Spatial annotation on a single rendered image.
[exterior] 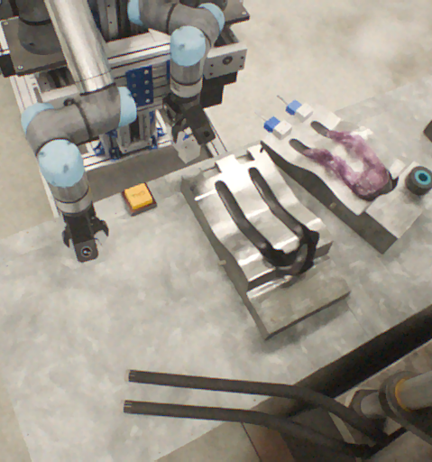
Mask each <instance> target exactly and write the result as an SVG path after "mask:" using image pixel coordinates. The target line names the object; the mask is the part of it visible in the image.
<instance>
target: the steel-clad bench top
mask: <svg viewBox="0 0 432 462"><path fill-rule="evenodd" d="M332 114H333V115H335V116H336V117H339V118H341V119H343V120H345V121H349V123H353V124H358V125H362V126H364V127H366V128H368V129H369V130H370V131H372V132H374V134H375V135H376V136H377V137H378V138H379V139H380V141H381V142H382V143H383V144H384V145H385V146H386V149H387V150H388V151H389V152H391V153H392V154H393V155H394V156H395V157H396V158H398V159H399V160H400V162H402V163H403V164H404V165H406V166H407V165H409V164H410V163H411V162H417V163H418V164H419V165H421V166H423V167H426V168H428V169H430V170H431V171H432V143H431V142H430V140H429V139H428V137H427V136H426V135H425V134H423V130H424V129H425V128H426V126H427V125H428V123H429V122H430V121H431V119H432V76H429V77H427V78H424V79H421V80H418V81H416V82H413V83H411V84H408V85H406V86H404V87H401V88H400V87H399V88H397V89H396V88H394V89H393V90H392V91H391V90H390V91H387V92H384V93H381V94H380V95H377V96H374V97H370V98H367V99H365V101H364V100H363V102H361V103H358V102H357V104H354V105H352V106H349V107H346V108H343V109H341V110H337V111H335V112H333V113H332ZM260 140H261V139H260ZM260 140H257V141H255V142H252V143H248V144H245V145H243V146H240V148H237V149H235V150H232V151H230V152H225V153H223V154H219V155H217V156H215V157H212V158H210V159H206V160H204V161H203V162H200V163H198V164H194V165H191V166H189V167H187V168H185V169H181V170H178V171H174V172H171V173H170V174H169V175H166V176H164V177H161V178H158V179H156V180H151V181H149V182H147V184H148V187H149V189H150V191H151V193H152V195H153V196H154V198H155V201H156V203H157V207H156V208H152V209H149V210H147V211H143V213H142V214H139V215H137V216H134V217H131V215H130V213H129V210H128V208H127V206H126V205H125V203H124V200H123V197H122V194H121V193H118V194H115V195H113V196H111V197H108V199H104V200H100V201H98V202H96V203H93V204H94V207H95V211H96V216H97V217H99V220H100V219H102V220H105V221H106V223H107V226H108V229H109V235H108V239H107V241H106V243H105V244H104V245H101V248H102V252H104V255H105V259H106V260H105V261H103V262H99V263H94V265H90V266H88V267H86V266H85V264H84V263H81V262H79V261H78V259H77V256H76V253H75V251H74V250H72V249H69V248H68V247H66V246H65V245H64V243H63V240H62V235H61V233H62V232H63V230H65V228H64V227H65V226H66V223H64V220H63V216H60V217H56V218H54V219H51V220H48V221H46V222H43V223H41V224H40V225H38V226H35V227H32V228H28V229H26V230H24V231H21V232H19V233H16V234H14V235H11V236H8V237H5V238H3V240H0V370H1V373H2V376H3V379H5V384H6V387H7V391H8V393H9V396H10V399H11V403H12V405H13V408H14V410H15V413H16V417H17V420H18V423H19V426H20V429H21V432H22V434H23V437H24V439H25V443H26V446H27V448H28V451H29V455H30V458H31V461H32V462H152V461H154V460H157V459H158V458H160V457H163V456H164V455H166V454H168V453H170V452H171V451H172V450H174V449H177V448H179V447H181V446H183V445H184V444H186V443H188V442H190V441H191V440H193V439H196V438H198V437H199V436H201V435H203V434H205V433H206V432H209V431H210V430H212V429H214V428H216V427H218V426H220V425H221V424H224V423H226V421H213V420H192V419H190V418H179V417H166V416H153V415H141V414H129V413H120V411H119V405H120V401H121V400H131V401H145V402H157V403H169V404H182V405H195V406H207V407H220V408H233V409H244V410H248V409H250V408H252V407H254V406H256V405H257V404H259V403H261V402H263V401H265V400H268V398H270V396H269V395H259V394H249V393H230V392H220V391H211V390H201V389H191V388H182V387H172V386H162V385H153V384H143V383H134V382H126V381H125V379H124V374H125V371H126V370H137V371H147V372H158V373H168V374H188V375H198V377H209V378H218V379H229V380H240V381H249V382H260V383H280V384H287V385H293V384H294V383H296V382H298V381H299V380H301V379H303V378H305V377H306V376H308V375H311V374H313V373H315V372H316V371H318V370H320V368H321V367H323V366H326V365H328V364H330V363H332V362H334V361H335V360H336V359H338V358H341V357H342V356H344V355H345V354H347V353H349V352H350V351H352V350H354V349H356V348H357V347H360V346H362V345H363V344H365V342H367V341H369V340H370V339H372V338H374V337H377V336H379V335H380V334H382V333H384V332H385V331H386V330H387V329H389V328H391V327H393V326H396V325H398V324H399V323H401V322H402V321H404V320H405V319H407V318H408V317H410V316H412V315H413V314H415V313H417V312H420V311H421V310H423V309H425V308H426V307H428V306H429V305H430V304H432V200H431V202H430V203H429V204H428V205H427V206H426V208H425V209H424V210H423V211H422V212H421V214H420V215H419V216H418V217H417V218H416V219H415V220H414V221H413V222H412V223H411V226H410V227H409V228H408V229H407V230H406V231H405V232H404V233H403V234H401V235H400V237H399V239H398V240H397V241H396V242H395V243H394V244H393V245H392V246H391V247H390V248H389V249H388V250H387V251H386V252H385V254H384V255H382V254H380V252H378V251H377V250H376V249H375V248H374V247H372V246H371V245H370V244H369V243H367V242H366V241H365V240H364V239H363V237H361V236H359V235H358V234H357V233H356V232H354V231H353V229H352V228H351V227H349V226H348V225H347V224H346V223H345V222H343V221H342V220H341V219H340V218H339V217H337V216H336V215H335V214H334V213H332V212H331V210H330V209H329V208H326V207H325V206H324V205H323V204H322V203H321V202H319V201H318V200H317V198H316V197H313V196H312V195H311V194H310V193H309V192H307V191H306V190H305V189H304V188H302V187H301V185H299V184H298V183H297V182H296V181H294V180H293V179H292V178H291V177H290V176H289V175H288V174H286V173H285V171H283V170H282V169H281V168H280V167H278V166H277V165H276V164H275V163H274V162H273V163H274V165H275V166H276V168H277V170H278V171H279V173H280V176H281V177H282V178H283V180H284V181H285V183H287V185H288V187H289V189H290V191H291V192H292V194H293V195H294V197H295V198H296V200H297V201H298V202H300V203H301V204H302V205H303V206H304V207H305V208H307V209H308V210H310V212H311V213H312V214H314V215H316V216H317V217H318V218H319V219H320V220H321V221H322V222H323V223H324V224H325V227H326V228H327V230H329V232H330V233H331V235H332V237H333V238H334V243H333V244H332V246H331V248H330V250H329V254H330V256H331V259H332V260H333V262H334V263H335V266H336V267H337V269H338V270H339V272H340V273H341V274H342V275H343V277H344V278H345V281H347V283H348V284H349V286H350V287H351V289H352V291H351V292H350V294H349V295H348V296H346V297H345V298H344V299H342V300H340V301H338V302H336V303H334V304H331V305H329V307H328V308H326V309H324V310H321V311H319V312H318V313H315V314H313V315H311V316H310V317H308V318H307V319H305V320H302V321H300V322H299V323H297V324H295V325H293V326H291V327H290V328H286V329H284V330H282V332H280V333H279V334H277V335H274V336H272V337H270V338H268V339H266V340H265V339H264V337H263V335H262V334H261V332H260V331H259V329H258V327H257V325H256V324H255V322H254V320H253V318H252V316H251V313H250V311H249V310H248V309H247V308H246V307H245V305H244V303H243V300H242V298H241V296H240V295H239V293H238V291H237V289H236V287H235V286H234V285H233V283H232V281H231V280H230V278H229V276H228V273H227V272H226V270H225V267H224V266H223V265H220V266H218V264H217V263H218V261H220V260H219V258H218V257H217V255H216V252H215V249H214V248H213V246H212V245H211V243H210V242H208V240H207V236H206V235H205V233H204V231H203V229H202V227H201V226H200V224H199V222H198V220H197V219H196V218H195V216H194V214H193V213H192V210H191V208H190V206H189V204H188V202H187V201H186V198H185V197H183V195H182V193H181V191H180V186H181V173H185V172H187V171H192V170H194V169H197V168H199V167H200V168H201V169H204V168H206V167H208V166H212V165H214V164H215V161H217V160H219V159H223V158H225V157H227V156H229V155H232V154H233V155H234V156H237V155H239V154H242V153H244V152H246V150H247V149H250V148H253V146H255V145H257V144H260Z"/></svg>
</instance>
